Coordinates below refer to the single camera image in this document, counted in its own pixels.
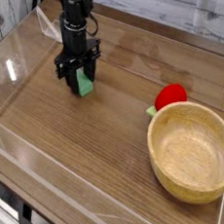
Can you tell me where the green rectangular block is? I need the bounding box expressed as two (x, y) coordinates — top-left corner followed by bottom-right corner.
(76, 68), (93, 96)

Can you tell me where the clear acrylic tray wall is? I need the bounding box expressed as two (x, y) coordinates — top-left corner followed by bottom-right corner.
(0, 123), (155, 224)

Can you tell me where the red plush strawberry toy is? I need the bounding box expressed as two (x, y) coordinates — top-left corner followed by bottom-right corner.
(146, 84), (188, 118)

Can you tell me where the clear acrylic corner bracket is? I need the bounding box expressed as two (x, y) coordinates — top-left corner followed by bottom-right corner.
(36, 7), (62, 42)

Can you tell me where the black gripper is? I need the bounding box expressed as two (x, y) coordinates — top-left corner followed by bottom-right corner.
(54, 38), (101, 94)

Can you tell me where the wooden bowl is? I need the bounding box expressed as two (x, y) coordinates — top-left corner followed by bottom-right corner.
(147, 101), (224, 205)

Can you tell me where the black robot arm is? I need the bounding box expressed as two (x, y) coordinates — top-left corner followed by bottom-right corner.
(54, 0), (101, 96)

